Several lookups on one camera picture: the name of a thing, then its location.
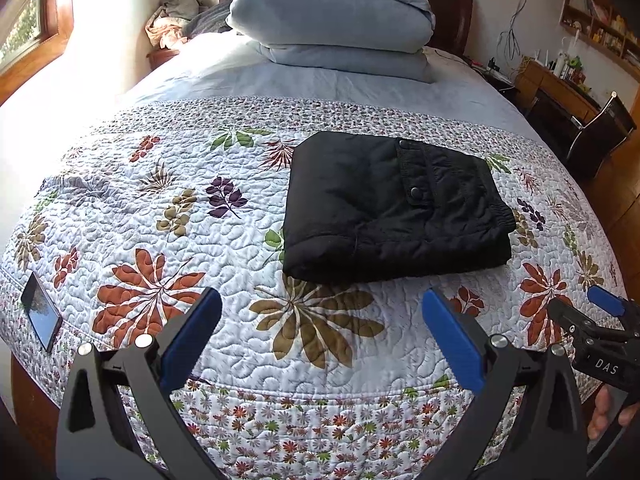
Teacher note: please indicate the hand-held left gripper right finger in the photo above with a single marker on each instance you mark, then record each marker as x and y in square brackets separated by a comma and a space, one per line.
[453, 341]

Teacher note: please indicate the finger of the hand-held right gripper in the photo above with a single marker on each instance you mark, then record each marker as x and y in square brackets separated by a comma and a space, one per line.
[567, 316]
[604, 300]

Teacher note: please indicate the floral quilted bed cover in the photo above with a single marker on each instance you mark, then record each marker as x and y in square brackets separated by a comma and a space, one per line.
[210, 240]

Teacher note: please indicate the wooden nightstand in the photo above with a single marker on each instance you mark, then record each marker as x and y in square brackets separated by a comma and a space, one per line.
[162, 57]

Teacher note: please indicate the black smartphone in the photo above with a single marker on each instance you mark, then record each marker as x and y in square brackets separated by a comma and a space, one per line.
[41, 312]

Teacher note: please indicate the black padded jacket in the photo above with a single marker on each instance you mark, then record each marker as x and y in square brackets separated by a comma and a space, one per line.
[390, 210]

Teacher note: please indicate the pile of crumpled clothes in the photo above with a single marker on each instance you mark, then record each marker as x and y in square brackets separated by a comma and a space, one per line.
[175, 15]

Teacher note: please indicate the black metal frame chair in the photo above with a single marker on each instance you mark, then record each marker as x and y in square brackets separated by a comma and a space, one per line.
[597, 135]

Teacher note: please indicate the grey striped pillow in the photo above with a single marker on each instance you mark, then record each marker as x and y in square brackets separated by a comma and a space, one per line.
[210, 20]

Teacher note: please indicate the wooden wall shelf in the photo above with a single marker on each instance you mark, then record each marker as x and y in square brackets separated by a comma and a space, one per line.
[600, 15]

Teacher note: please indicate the wooden frame window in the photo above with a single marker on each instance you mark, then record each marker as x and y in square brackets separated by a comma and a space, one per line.
[30, 25]

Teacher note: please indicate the person's right hand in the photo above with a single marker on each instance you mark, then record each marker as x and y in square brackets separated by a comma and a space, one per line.
[600, 412]

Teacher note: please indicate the wooden desk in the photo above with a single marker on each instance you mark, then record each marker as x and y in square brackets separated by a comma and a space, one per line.
[550, 90]

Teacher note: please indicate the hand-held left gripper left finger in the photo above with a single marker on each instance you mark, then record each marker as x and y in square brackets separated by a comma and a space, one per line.
[190, 341]

